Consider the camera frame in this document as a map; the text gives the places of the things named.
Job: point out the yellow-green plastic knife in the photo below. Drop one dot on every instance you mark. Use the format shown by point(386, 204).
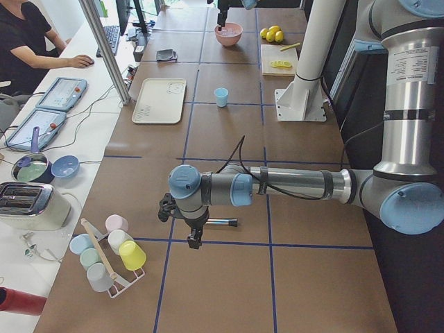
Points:
point(292, 46)

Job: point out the cream toaster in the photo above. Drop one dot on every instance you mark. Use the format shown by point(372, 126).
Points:
point(33, 206)

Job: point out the black monitor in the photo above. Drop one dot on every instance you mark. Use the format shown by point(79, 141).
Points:
point(123, 12)

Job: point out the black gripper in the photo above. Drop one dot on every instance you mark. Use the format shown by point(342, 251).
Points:
point(196, 222)
point(222, 7)

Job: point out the lemon slices stack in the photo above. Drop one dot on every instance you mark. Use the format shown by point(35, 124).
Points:
point(285, 64)

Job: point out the whole lemon far left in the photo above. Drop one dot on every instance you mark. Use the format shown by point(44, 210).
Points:
point(263, 33)

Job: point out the mint green plastic cup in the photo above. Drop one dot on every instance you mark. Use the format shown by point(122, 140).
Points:
point(89, 257)

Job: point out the seated person black shirt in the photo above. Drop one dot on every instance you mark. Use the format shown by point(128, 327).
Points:
point(30, 48)

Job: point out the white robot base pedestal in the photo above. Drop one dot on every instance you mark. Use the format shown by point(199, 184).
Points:
point(302, 100)

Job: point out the black keyboard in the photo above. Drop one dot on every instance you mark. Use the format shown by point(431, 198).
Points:
point(112, 34)

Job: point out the blue plastic cup on rack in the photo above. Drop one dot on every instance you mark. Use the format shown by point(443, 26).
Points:
point(80, 243)

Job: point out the yellow plastic cup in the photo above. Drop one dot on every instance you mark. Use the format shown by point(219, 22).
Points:
point(132, 255)

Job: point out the pink plastic cup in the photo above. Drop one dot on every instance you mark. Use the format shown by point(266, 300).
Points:
point(116, 222)

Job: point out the teach pendant far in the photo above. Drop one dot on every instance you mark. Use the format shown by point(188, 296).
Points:
point(63, 94)

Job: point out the aluminium frame post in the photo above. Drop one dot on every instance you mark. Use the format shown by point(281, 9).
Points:
point(93, 19)

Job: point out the cream bear serving tray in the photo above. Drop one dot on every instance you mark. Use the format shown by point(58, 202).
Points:
point(160, 101)

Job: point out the grey plastic cup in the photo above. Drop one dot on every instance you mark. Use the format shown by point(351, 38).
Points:
point(99, 278)

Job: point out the light blue plastic cup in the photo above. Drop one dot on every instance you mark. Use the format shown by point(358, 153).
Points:
point(221, 96)

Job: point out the steel muddler with black tip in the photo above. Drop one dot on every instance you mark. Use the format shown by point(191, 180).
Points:
point(223, 222)

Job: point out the clear ice cubes pile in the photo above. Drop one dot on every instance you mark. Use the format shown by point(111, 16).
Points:
point(228, 32)

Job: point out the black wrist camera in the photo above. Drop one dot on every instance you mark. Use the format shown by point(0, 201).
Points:
point(168, 208)

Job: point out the white plastic cup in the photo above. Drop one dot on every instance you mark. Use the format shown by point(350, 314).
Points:
point(116, 238)

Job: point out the grey folded cloth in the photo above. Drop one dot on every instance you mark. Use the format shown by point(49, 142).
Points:
point(166, 55)

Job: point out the whole lemon top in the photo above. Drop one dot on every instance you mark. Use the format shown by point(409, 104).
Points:
point(274, 29)

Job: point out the white wire cup rack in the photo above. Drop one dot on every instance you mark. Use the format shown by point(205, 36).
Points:
point(122, 281)

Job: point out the bamboo cutting board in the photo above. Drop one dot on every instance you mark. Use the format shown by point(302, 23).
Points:
point(272, 52)

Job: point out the pink bowl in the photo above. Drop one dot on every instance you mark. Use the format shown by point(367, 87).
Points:
point(231, 41)

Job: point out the blue bowl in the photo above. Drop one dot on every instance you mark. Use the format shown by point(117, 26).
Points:
point(65, 167)

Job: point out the red bottle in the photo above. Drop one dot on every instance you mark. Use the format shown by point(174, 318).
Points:
point(20, 302)

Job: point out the blue saucepan purple handle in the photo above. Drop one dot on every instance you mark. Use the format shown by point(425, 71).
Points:
point(34, 167)

